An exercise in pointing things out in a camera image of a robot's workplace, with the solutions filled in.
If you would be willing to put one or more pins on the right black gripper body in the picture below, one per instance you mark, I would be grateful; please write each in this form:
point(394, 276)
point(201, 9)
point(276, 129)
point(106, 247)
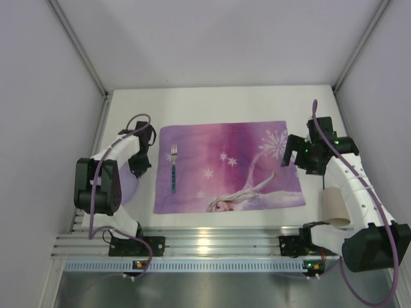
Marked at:
point(295, 151)

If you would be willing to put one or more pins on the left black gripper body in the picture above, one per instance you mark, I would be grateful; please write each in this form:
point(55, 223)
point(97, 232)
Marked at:
point(140, 164)

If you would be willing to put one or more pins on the lilac plastic plate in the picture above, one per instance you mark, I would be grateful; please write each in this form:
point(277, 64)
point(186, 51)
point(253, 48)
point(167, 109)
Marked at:
point(129, 183)

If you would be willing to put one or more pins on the fork with teal handle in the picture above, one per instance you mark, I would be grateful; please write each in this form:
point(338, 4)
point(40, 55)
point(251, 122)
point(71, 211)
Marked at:
point(174, 153)

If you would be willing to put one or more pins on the beige paper cup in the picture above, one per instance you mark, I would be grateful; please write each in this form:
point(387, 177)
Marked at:
point(334, 210)

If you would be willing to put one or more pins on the purple printed cloth placemat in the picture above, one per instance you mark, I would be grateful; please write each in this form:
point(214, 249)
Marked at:
point(226, 167)

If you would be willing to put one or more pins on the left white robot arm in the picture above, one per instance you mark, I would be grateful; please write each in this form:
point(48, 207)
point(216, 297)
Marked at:
point(106, 181)

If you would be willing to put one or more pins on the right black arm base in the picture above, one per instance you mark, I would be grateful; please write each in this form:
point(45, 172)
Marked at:
point(293, 246)

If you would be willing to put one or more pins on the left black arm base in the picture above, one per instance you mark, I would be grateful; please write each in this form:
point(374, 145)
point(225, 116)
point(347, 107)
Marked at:
point(132, 248)

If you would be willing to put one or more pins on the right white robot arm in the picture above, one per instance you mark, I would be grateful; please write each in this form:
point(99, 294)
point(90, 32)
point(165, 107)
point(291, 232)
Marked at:
point(377, 240)

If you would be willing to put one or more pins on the aluminium mounting rail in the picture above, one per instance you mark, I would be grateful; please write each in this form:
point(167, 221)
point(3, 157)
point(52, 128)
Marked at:
point(201, 242)

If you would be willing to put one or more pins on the slotted grey cable duct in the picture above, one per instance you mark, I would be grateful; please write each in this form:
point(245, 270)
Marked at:
point(197, 265)

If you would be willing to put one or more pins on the left aluminium frame post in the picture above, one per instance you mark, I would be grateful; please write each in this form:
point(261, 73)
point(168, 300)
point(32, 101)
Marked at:
point(65, 23)

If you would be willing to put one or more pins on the aluminium frame post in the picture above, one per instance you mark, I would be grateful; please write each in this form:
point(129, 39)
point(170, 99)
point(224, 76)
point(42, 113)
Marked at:
point(65, 23)
point(376, 17)

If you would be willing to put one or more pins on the right aluminium frame post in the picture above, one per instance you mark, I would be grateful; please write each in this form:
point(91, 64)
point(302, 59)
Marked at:
point(376, 17)

